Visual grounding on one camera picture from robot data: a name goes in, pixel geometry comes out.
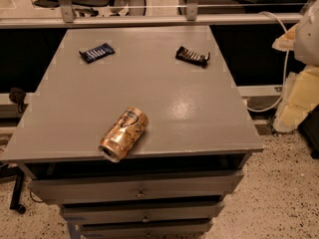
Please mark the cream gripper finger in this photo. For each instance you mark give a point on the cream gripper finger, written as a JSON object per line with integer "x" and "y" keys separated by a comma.
{"x": 286, "y": 41}
{"x": 300, "y": 97}

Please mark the dark chocolate rxbar wrapper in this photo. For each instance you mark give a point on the dark chocolate rxbar wrapper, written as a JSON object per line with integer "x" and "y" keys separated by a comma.
{"x": 189, "y": 56}

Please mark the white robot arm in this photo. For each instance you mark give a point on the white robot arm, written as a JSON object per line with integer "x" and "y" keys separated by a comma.
{"x": 306, "y": 45}

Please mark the crushed orange soda can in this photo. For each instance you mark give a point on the crushed orange soda can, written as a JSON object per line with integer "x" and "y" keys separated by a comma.
{"x": 121, "y": 137}

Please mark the grey drawer cabinet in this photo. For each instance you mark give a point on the grey drawer cabinet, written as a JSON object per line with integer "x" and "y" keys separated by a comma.
{"x": 176, "y": 175}

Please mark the blue snack bar wrapper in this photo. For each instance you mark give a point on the blue snack bar wrapper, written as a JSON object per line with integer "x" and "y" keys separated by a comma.
{"x": 97, "y": 53}

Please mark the black caster leg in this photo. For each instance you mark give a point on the black caster leg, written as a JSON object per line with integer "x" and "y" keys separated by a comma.
{"x": 5, "y": 172}

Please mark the metal railing frame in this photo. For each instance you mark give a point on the metal railing frame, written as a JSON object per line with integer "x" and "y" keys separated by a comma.
{"x": 63, "y": 14}

